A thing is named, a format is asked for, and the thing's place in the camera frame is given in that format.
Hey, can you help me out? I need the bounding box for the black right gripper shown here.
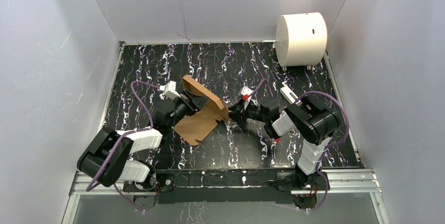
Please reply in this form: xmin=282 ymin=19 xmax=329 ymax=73
xmin=224 ymin=99 xmax=268 ymax=124

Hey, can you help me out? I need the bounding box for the brown cardboard box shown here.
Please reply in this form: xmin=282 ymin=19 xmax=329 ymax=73
xmin=173 ymin=75 xmax=229 ymax=146

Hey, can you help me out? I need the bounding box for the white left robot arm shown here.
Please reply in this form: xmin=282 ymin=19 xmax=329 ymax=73
xmin=77 ymin=90 xmax=208 ymax=191

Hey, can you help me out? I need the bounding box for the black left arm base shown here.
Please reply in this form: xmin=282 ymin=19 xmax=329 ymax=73
xmin=123 ymin=172 xmax=175 ymax=214

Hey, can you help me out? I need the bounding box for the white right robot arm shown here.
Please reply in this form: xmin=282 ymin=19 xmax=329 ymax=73
xmin=228 ymin=97 xmax=340 ymax=189

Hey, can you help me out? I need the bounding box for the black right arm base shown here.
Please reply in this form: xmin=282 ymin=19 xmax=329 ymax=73
xmin=270 ymin=170 xmax=330 ymax=211

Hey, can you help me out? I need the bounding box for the white plastic clip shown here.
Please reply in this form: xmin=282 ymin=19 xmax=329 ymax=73
xmin=280 ymin=82 xmax=299 ymax=104

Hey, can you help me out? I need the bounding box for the white cylindrical container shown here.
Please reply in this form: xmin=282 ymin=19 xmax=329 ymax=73
xmin=276 ymin=12 xmax=328 ymax=68

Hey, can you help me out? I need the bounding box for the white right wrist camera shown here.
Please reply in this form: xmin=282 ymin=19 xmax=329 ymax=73
xmin=239 ymin=87 xmax=253 ymax=110

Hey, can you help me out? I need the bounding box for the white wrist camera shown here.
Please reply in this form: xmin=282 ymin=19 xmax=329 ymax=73
xmin=239 ymin=87 xmax=253 ymax=110
xmin=159 ymin=81 xmax=180 ymax=100

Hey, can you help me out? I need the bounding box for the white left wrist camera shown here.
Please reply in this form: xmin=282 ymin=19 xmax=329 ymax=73
xmin=159 ymin=81 xmax=180 ymax=100

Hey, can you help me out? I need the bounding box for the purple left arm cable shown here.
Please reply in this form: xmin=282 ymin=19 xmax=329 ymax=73
xmin=86 ymin=81 xmax=167 ymax=212

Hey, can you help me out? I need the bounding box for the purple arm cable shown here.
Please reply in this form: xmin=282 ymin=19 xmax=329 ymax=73
xmin=248 ymin=78 xmax=351 ymax=212
xmin=86 ymin=81 xmax=167 ymax=212

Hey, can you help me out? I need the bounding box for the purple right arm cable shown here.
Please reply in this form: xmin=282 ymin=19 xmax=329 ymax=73
xmin=248 ymin=78 xmax=351 ymax=212

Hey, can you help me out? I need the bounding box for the aluminium front rail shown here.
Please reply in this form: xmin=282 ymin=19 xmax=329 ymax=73
xmin=61 ymin=169 xmax=391 ymax=224

